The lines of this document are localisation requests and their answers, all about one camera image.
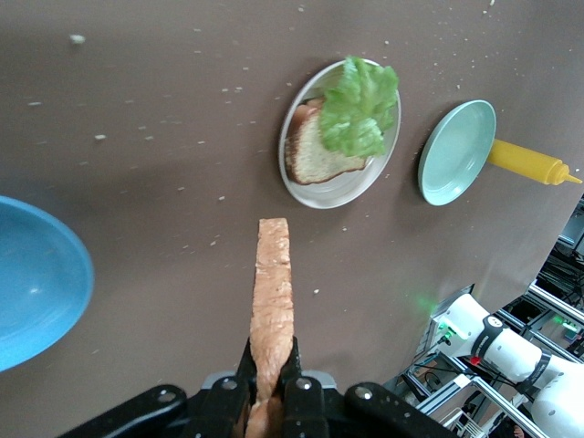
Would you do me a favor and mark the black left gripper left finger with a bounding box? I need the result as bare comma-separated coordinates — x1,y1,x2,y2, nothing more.
58,337,256,438

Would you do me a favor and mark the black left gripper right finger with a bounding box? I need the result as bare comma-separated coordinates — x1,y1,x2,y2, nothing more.
277,335,448,438

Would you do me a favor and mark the brown bread slice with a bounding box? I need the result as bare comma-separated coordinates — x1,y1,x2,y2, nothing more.
244,217,297,438
285,99,370,186

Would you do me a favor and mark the green lettuce leaf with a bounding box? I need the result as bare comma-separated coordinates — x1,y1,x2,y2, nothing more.
318,55,401,159

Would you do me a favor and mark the yellow squeeze bottle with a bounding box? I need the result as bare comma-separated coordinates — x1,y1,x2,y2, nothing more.
486,139,584,186

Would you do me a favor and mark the beige plate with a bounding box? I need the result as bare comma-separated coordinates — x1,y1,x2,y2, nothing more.
277,57,402,210

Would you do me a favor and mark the blue plate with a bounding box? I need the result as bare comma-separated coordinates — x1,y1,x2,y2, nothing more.
0,194,96,373

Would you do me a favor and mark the mint green plate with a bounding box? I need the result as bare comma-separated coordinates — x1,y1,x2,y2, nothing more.
417,99,497,207

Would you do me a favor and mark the brown tablecloth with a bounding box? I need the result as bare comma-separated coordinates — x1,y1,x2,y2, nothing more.
0,0,584,438

